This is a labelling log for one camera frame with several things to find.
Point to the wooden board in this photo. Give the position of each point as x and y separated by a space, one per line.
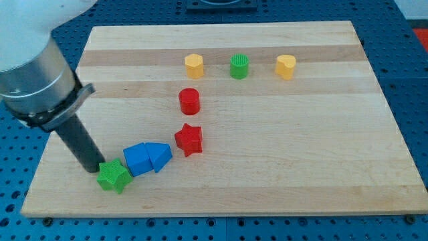
324 143

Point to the green cylinder block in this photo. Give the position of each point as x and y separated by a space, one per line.
239 66

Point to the yellow hexagon block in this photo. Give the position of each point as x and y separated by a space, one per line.
194 66

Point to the red object at edge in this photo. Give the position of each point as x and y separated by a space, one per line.
422 35

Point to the red cylinder block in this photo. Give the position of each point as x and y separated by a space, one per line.
189 101

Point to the blue triangle block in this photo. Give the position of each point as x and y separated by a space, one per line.
160 154

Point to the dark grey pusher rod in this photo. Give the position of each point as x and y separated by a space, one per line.
74 134

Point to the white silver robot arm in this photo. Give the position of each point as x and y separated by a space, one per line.
38 86

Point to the green star block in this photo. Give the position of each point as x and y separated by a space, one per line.
113 176

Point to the blue cube block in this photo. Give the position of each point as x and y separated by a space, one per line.
137 159

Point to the yellow heart block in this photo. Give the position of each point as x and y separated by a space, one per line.
285 65

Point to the red star block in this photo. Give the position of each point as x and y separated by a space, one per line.
189 139

